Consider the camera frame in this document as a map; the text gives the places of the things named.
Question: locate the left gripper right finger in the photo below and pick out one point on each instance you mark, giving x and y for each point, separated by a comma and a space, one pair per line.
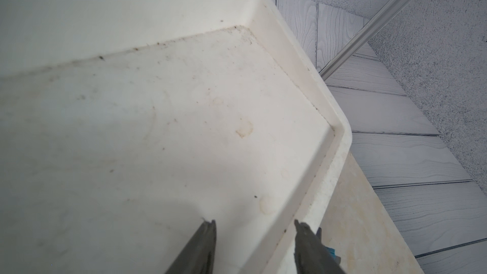
310, 255

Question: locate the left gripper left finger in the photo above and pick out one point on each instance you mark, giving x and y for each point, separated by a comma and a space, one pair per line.
199, 253

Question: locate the white three-drawer cabinet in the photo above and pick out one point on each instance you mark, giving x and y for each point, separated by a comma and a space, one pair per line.
127, 123

